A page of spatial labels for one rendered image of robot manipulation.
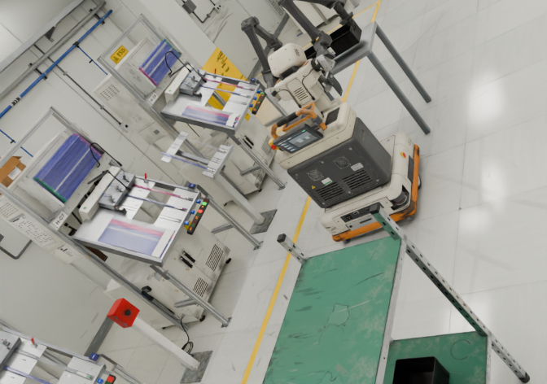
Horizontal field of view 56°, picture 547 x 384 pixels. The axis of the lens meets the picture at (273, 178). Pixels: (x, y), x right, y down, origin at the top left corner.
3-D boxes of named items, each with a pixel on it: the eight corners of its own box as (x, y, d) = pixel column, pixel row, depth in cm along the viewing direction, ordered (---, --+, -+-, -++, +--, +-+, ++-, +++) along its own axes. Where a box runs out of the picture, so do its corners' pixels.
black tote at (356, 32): (296, 81, 390) (287, 70, 385) (301, 69, 402) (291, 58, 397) (359, 42, 357) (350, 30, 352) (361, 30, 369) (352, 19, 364)
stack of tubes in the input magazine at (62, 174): (102, 154, 402) (75, 131, 391) (66, 202, 369) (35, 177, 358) (94, 159, 410) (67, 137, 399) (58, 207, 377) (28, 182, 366)
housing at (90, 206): (124, 179, 420) (120, 167, 409) (92, 224, 388) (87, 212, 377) (115, 177, 421) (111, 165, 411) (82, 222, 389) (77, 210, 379)
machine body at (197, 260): (235, 254, 451) (185, 209, 426) (204, 324, 406) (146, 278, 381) (190, 268, 493) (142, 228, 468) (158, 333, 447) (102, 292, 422)
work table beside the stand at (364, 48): (430, 132, 379) (368, 50, 347) (352, 168, 419) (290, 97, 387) (431, 98, 411) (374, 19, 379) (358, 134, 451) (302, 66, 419)
